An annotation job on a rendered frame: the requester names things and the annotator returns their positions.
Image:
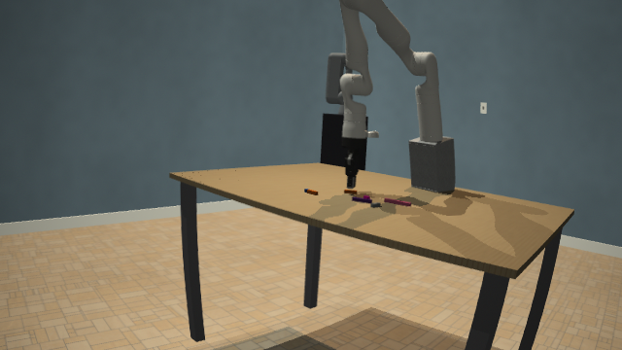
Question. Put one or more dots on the purple rod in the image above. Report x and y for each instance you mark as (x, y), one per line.
(362, 199)

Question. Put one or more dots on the pink rod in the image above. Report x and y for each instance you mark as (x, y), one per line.
(397, 202)

